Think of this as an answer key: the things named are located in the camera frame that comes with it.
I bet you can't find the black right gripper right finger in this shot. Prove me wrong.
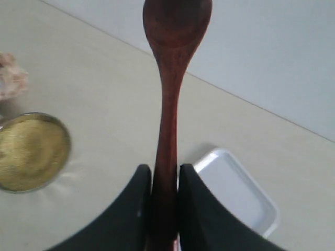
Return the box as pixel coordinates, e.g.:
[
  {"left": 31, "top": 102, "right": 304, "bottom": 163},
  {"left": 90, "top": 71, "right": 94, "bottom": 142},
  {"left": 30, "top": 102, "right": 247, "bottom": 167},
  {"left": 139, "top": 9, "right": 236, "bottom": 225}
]
[{"left": 177, "top": 164, "right": 281, "bottom": 251}]

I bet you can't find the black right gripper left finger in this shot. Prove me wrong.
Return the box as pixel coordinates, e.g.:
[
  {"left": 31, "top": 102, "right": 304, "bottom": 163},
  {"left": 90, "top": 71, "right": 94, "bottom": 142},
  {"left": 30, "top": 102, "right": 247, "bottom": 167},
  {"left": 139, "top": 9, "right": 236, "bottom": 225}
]
[{"left": 50, "top": 164, "right": 151, "bottom": 251}]

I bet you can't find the beige teddy bear striped sweater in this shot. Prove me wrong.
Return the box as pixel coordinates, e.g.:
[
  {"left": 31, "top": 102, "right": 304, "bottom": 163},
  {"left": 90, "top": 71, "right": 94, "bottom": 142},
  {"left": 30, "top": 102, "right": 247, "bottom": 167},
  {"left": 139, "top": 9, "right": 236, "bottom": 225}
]
[{"left": 1, "top": 52, "right": 28, "bottom": 101}]

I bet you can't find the dark red wooden spoon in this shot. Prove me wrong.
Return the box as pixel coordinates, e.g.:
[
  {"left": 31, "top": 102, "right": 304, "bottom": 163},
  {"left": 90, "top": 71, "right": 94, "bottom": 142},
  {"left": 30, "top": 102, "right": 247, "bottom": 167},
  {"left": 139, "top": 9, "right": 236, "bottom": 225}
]
[{"left": 143, "top": 0, "right": 213, "bottom": 250}]

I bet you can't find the white rectangular plastic tray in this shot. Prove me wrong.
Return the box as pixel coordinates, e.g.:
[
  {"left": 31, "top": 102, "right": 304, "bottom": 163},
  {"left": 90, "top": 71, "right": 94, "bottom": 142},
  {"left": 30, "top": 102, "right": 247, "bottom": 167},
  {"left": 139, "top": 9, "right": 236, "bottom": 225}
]
[{"left": 193, "top": 148, "right": 280, "bottom": 238}]

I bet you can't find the steel bowl of yellow grain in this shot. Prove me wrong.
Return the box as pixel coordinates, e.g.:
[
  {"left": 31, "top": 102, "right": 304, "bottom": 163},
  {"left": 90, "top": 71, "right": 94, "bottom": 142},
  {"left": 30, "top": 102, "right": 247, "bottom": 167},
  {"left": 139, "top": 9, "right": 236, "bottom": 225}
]
[{"left": 1, "top": 112, "right": 71, "bottom": 193}]

